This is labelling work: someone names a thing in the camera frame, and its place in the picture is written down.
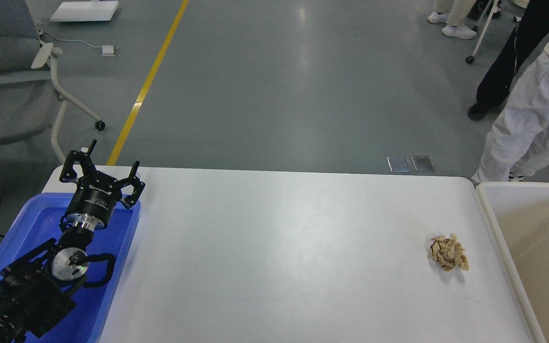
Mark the crumpled brown paper ball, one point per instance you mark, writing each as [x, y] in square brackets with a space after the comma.
[449, 253]

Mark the person in beige trousers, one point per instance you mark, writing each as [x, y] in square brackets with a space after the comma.
[453, 14]

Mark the person in white clothes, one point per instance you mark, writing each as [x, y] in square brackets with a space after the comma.
[517, 145]

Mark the white wheeled stand leg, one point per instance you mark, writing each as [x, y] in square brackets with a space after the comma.
[484, 21]

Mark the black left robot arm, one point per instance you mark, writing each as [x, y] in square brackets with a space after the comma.
[36, 289]

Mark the blue plastic bin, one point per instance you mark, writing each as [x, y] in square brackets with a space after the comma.
[39, 221]

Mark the white plastic bin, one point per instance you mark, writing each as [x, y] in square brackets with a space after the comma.
[518, 213]

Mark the white flat base plate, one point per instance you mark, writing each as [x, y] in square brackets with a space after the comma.
[85, 11]

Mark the white power adapter with cable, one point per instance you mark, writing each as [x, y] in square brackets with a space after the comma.
[106, 50]

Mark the right metal floor plate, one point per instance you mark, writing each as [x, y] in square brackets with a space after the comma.
[423, 164]

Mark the metal floor plate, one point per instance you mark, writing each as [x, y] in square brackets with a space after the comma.
[423, 164]
[398, 164]

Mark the grey office chair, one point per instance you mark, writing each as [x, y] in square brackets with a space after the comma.
[27, 108]

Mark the person in black trousers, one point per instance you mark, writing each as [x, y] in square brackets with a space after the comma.
[495, 87]

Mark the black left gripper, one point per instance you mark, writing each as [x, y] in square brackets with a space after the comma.
[96, 195]

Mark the left metal floor plate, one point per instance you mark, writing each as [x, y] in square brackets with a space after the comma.
[398, 164]

